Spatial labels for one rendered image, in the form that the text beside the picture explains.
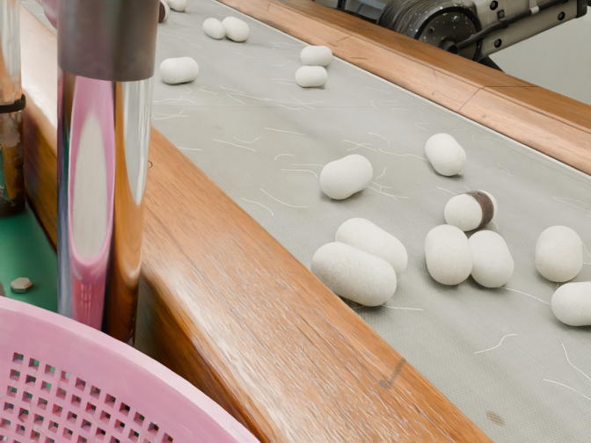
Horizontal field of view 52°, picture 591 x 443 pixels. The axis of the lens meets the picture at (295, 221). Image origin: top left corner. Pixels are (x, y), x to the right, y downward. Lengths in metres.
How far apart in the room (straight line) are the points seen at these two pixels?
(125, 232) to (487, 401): 0.13
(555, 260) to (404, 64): 0.36
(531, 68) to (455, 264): 2.73
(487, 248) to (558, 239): 0.04
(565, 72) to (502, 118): 2.34
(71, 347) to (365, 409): 0.07
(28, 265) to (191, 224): 0.09
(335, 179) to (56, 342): 0.19
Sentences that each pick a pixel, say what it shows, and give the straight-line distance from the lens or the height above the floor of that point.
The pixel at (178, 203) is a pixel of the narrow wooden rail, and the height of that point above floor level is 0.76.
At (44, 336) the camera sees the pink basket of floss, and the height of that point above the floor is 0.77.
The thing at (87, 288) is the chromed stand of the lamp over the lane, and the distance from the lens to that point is 0.18.
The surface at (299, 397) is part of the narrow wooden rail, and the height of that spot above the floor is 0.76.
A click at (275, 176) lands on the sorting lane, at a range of 0.34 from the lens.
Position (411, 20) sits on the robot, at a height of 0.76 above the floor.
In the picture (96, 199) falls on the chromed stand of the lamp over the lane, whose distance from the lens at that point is 0.16.
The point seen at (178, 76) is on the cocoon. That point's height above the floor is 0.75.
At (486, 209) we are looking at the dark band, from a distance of 0.32.
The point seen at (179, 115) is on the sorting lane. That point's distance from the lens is 0.41.
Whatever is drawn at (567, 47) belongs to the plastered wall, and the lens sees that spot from 2.88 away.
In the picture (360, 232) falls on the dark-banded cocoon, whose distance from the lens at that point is 0.25.
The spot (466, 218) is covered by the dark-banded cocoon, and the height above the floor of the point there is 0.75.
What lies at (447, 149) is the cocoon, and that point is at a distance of 0.39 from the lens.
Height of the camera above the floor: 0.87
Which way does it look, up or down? 27 degrees down
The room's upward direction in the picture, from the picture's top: 11 degrees clockwise
